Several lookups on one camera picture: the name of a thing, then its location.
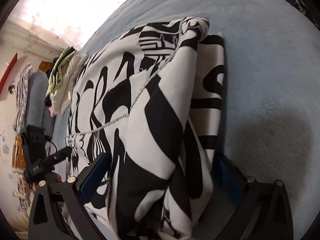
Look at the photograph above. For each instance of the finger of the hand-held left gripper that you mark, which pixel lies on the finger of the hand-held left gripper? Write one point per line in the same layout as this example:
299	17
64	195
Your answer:
61	155

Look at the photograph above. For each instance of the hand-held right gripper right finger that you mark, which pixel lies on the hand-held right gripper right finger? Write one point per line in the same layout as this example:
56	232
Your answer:
226	177

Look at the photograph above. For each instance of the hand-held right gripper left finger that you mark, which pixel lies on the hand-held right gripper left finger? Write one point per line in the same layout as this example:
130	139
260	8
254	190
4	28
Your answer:
96	173

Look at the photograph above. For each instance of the black and white printed jacket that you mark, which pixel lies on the black and white printed jacket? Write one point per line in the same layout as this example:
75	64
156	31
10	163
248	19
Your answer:
140	105

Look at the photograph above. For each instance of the pink and white cat plush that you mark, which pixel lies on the pink and white cat plush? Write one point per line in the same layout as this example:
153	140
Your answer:
52	112

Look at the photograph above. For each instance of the rolled grey-blue blanket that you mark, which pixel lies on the rolled grey-blue blanket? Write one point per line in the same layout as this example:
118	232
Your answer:
36	97

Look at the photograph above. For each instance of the folded floral blanket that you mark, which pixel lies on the folded floral blanket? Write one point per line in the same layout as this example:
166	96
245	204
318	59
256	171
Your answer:
22	97

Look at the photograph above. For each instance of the folded white puffer jacket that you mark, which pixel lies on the folded white puffer jacket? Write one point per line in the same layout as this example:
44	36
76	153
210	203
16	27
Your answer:
67	87

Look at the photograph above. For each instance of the folded light green jacket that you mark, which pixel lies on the folded light green jacket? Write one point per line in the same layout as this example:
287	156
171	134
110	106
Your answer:
60	72

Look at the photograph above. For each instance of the blue bed blanket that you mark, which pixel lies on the blue bed blanket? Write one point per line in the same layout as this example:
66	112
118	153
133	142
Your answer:
262	80

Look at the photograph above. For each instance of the white floral curtain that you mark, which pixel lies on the white floral curtain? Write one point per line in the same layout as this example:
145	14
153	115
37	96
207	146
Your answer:
62	7

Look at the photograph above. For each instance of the black face wall sticker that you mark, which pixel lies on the black face wall sticker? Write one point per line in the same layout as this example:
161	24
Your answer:
11	89

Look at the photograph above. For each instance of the red wall shelf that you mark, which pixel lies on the red wall shelf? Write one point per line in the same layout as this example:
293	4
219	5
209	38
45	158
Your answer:
8	73

